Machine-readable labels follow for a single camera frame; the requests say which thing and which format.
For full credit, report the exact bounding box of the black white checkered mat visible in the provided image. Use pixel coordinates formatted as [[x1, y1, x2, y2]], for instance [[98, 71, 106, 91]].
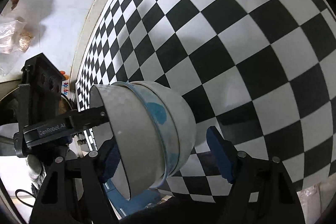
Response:
[[76, 0, 335, 202]]

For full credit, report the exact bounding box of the clear plastic bag with food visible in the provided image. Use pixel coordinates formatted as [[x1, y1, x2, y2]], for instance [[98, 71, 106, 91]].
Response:
[[1, 0, 35, 77]]

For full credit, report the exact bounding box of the colourful wall sticker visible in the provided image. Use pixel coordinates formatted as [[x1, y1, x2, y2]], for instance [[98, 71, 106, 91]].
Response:
[[60, 71, 70, 98]]

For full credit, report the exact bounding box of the white bowl floral pattern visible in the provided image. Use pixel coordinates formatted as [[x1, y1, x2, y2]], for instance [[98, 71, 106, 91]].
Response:
[[113, 81, 182, 188]]

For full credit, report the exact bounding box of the small white bowl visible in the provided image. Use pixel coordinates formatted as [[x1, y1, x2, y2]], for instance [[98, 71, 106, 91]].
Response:
[[89, 85, 165, 200]]

